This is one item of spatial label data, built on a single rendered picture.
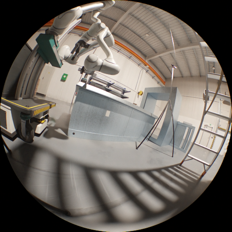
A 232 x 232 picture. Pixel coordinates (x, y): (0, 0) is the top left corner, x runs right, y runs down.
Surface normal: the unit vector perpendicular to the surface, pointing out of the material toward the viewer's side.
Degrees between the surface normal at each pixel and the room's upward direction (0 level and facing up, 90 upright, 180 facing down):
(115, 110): 90
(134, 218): 0
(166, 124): 90
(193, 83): 90
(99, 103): 90
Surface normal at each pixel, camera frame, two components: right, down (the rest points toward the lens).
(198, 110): -0.83, -0.24
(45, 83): 0.46, 0.21
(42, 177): 0.31, -0.95
